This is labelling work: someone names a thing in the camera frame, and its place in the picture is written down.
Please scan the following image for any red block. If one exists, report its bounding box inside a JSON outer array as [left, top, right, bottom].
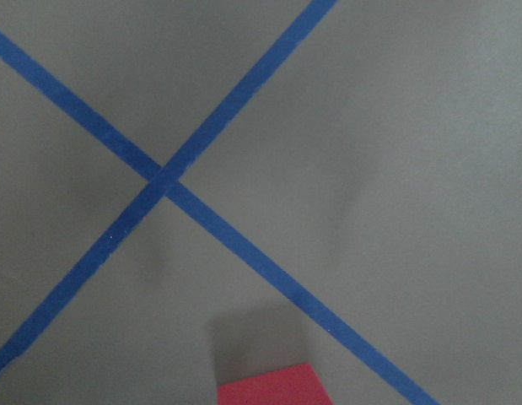
[[217, 363, 333, 405]]

